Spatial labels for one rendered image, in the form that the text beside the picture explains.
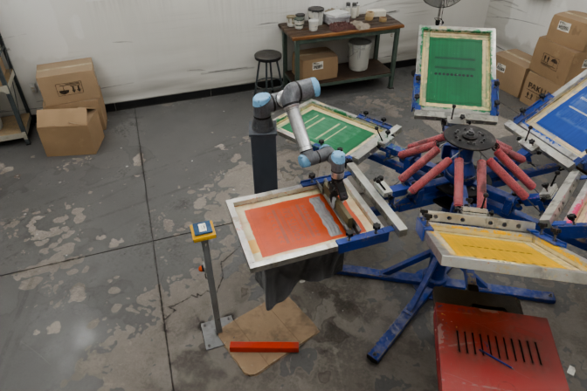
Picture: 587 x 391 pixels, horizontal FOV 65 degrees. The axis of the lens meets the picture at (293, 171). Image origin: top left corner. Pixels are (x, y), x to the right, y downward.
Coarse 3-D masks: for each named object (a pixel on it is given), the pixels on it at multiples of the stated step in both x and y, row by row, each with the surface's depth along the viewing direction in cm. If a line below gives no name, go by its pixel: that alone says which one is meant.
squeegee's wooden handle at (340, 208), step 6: (324, 186) 279; (324, 192) 282; (336, 198) 266; (336, 204) 265; (342, 204) 262; (336, 210) 267; (342, 210) 258; (342, 216) 259; (348, 216) 253; (348, 222) 253
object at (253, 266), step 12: (348, 180) 293; (264, 192) 283; (276, 192) 283; (288, 192) 285; (300, 192) 288; (228, 204) 274; (240, 204) 278; (360, 204) 273; (372, 216) 264; (240, 228) 257; (240, 240) 249; (300, 252) 241; (312, 252) 241; (324, 252) 244; (252, 264) 234; (264, 264) 234; (276, 264) 237
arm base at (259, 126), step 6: (252, 120) 303; (258, 120) 298; (264, 120) 298; (270, 120) 301; (252, 126) 302; (258, 126) 299; (264, 126) 299; (270, 126) 302; (258, 132) 301; (264, 132) 301
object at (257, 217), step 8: (288, 200) 282; (296, 200) 282; (304, 200) 282; (256, 208) 276; (264, 208) 276; (272, 208) 276; (280, 208) 276; (312, 208) 276; (328, 208) 276; (248, 216) 270; (256, 216) 270; (264, 216) 270; (312, 216) 269; (256, 224) 264; (264, 224) 264
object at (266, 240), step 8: (336, 216) 269; (352, 216) 269; (320, 224) 264; (360, 224) 264; (256, 232) 259; (264, 232) 259; (272, 232) 259; (344, 232) 258; (360, 232) 258; (256, 240) 254; (264, 240) 254; (272, 240) 253; (304, 240) 253; (312, 240) 253; (320, 240) 253; (328, 240) 253; (264, 248) 249; (272, 248) 248; (280, 248) 248; (288, 248) 248; (296, 248) 248; (264, 256) 244
